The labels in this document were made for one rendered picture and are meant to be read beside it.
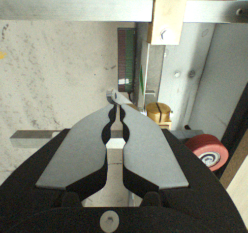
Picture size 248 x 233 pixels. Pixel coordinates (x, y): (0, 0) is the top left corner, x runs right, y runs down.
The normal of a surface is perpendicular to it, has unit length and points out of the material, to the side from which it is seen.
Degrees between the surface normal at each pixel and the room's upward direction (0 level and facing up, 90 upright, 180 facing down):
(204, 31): 0
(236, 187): 0
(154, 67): 0
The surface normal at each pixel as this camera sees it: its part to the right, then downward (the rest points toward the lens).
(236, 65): -1.00, 0.00
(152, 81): 0.01, 0.50
